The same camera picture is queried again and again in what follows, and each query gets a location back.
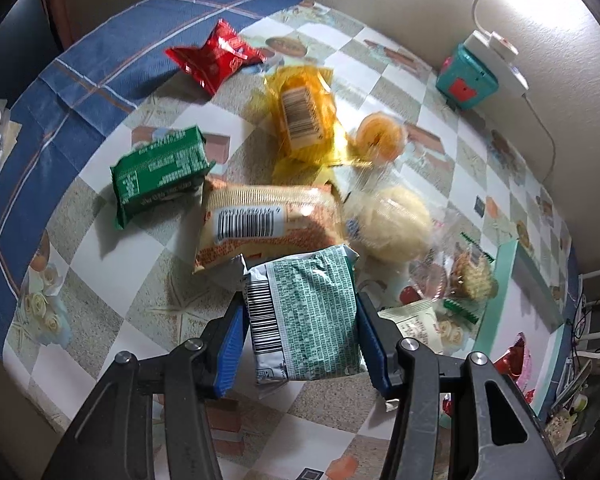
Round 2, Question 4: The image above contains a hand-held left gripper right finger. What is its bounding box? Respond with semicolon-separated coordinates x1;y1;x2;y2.
355;292;566;480

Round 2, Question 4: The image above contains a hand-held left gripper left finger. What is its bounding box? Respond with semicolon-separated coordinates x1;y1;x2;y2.
42;292;251;480

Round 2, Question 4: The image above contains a white green snack packet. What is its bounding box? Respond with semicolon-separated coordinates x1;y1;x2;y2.
240;244;362;400

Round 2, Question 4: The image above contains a small white snack packet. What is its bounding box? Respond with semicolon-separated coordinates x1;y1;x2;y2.
377;305;466;358

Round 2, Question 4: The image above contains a checkered printed tablecloth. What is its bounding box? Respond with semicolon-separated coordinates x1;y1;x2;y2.
2;0;581;480

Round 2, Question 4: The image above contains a clear packet of cookies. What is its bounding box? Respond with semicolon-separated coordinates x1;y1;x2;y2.
410;232;498;323

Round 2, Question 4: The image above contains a teal box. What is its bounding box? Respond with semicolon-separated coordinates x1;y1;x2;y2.
472;237;568;418

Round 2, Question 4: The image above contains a clear-wrapped round pale bread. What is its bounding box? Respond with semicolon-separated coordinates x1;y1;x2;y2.
342;182;461;266

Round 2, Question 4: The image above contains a beige orange bread packet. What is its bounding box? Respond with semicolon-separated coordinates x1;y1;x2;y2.
194;182;346;276

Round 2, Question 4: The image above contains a red pink snack packet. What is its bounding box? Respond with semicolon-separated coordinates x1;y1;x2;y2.
492;332;536;406

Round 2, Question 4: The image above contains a round orange pastry packet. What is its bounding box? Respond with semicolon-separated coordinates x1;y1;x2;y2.
354;112;408;165

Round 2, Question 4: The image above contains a white rack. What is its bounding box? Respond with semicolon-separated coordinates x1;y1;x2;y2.
577;267;600;361

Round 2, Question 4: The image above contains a yellow snack packet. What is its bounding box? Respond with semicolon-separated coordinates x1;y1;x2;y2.
252;65;376;186

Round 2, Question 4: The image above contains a teal toy cube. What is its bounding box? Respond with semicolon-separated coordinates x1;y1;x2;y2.
435;42;501;113

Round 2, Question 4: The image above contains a blue plaid cloth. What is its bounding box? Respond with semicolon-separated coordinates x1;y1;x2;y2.
0;0;306;361

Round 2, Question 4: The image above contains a white power strip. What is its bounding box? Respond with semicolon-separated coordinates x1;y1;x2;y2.
462;30;530;98

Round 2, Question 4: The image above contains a white cable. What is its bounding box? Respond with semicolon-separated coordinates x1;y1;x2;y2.
525;95;557;183

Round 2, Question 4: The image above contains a brown wooden frame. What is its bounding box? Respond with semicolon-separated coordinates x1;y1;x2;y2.
37;0;73;53

